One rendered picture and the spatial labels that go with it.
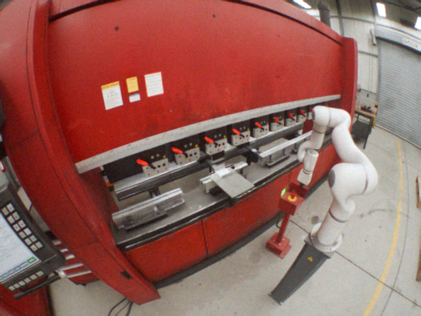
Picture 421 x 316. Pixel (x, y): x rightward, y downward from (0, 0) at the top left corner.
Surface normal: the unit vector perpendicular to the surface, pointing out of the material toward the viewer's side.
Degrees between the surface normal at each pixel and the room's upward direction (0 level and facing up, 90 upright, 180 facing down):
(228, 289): 0
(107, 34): 90
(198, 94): 90
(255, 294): 0
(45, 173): 90
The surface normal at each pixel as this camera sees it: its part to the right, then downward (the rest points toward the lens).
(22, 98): 0.52, 0.40
